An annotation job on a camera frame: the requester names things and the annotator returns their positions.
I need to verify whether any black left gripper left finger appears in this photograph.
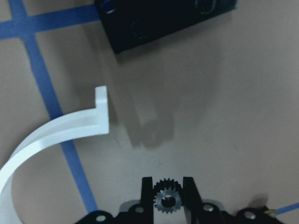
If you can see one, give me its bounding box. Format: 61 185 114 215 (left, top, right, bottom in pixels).
128 177 154 224

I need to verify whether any small black bearing gear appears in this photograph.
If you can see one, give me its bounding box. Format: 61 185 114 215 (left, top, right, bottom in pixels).
153 178 183 214

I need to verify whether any white curved plastic part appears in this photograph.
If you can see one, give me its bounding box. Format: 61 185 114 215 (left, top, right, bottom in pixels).
0 85 110 201

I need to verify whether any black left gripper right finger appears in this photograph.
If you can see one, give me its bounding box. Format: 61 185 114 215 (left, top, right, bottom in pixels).
183 177 222 224

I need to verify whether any black flat plastic plate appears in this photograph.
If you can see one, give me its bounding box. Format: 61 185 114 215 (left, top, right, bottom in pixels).
94 0 238 54

